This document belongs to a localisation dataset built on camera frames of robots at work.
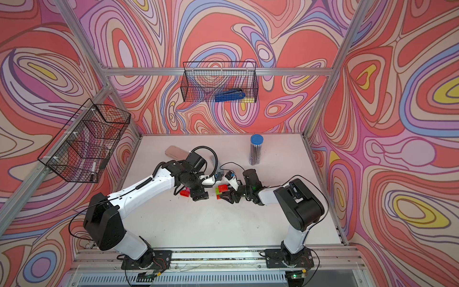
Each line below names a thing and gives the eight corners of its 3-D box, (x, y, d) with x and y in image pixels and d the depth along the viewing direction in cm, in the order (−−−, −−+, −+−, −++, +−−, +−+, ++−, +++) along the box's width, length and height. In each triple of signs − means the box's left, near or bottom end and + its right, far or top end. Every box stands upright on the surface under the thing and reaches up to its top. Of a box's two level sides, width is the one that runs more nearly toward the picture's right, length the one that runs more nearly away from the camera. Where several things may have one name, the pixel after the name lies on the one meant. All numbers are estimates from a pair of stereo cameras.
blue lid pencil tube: (249, 165, 105) (251, 143, 91) (248, 156, 110) (250, 134, 95) (259, 165, 105) (264, 143, 91) (258, 156, 110) (262, 134, 95)
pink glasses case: (164, 155, 112) (162, 152, 110) (170, 147, 116) (169, 144, 114) (183, 161, 108) (182, 159, 106) (189, 153, 113) (188, 150, 111)
